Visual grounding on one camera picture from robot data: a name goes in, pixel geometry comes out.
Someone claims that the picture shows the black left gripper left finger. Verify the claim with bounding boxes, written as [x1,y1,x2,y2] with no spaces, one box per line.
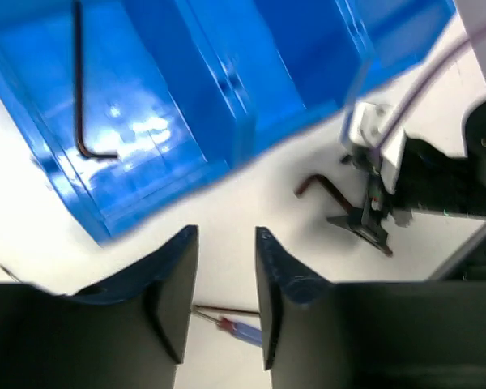
[0,225,198,388]

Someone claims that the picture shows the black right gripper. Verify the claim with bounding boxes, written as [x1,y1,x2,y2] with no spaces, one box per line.
[326,138,486,247]

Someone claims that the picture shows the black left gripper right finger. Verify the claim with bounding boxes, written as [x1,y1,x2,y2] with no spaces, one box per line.
[255,227,486,388]

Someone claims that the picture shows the large brown hex key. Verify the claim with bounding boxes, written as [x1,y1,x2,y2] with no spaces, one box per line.
[294,173,394,257]

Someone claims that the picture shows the small brown hex key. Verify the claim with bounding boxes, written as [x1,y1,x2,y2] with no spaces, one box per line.
[71,1,118,160]

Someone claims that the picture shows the blue three-compartment plastic bin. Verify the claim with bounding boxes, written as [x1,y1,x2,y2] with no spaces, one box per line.
[0,1,455,244]

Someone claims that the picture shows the red blue handled screwdriver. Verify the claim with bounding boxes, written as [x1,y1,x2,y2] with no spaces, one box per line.
[191,305,262,347]

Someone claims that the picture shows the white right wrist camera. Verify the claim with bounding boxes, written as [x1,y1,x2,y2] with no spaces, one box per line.
[340,100,406,195]

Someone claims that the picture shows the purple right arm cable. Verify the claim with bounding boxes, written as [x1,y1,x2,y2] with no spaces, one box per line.
[372,18,486,163]

